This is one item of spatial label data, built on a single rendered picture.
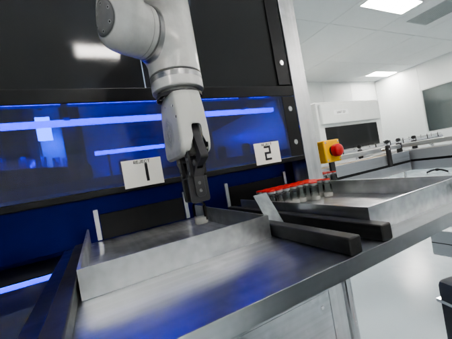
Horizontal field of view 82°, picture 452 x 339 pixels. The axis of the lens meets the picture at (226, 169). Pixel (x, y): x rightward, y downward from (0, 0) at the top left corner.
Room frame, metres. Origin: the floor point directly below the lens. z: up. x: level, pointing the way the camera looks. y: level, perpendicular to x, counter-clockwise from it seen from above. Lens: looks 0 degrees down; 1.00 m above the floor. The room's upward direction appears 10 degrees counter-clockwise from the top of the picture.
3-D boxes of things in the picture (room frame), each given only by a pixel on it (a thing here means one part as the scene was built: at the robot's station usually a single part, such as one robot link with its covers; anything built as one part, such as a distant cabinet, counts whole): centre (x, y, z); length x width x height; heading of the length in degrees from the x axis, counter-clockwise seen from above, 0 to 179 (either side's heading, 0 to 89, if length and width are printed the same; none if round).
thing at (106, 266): (0.50, 0.14, 0.90); 0.34 x 0.26 x 0.04; 27
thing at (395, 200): (0.55, -0.21, 0.90); 0.34 x 0.26 x 0.04; 26
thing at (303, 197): (0.65, -0.17, 0.90); 0.18 x 0.02 x 0.05; 116
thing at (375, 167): (1.12, -0.53, 0.92); 0.69 x 0.15 x 0.16; 117
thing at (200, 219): (0.43, 0.05, 0.94); 0.02 x 0.02 x 0.04
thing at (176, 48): (0.43, 0.06, 1.22); 0.09 x 0.08 x 0.13; 143
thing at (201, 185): (0.40, 0.04, 0.99); 0.03 x 0.03 x 0.07; 27
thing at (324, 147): (0.87, -0.33, 0.99); 0.08 x 0.07 x 0.07; 27
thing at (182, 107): (0.43, 0.05, 1.08); 0.10 x 0.07 x 0.11; 27
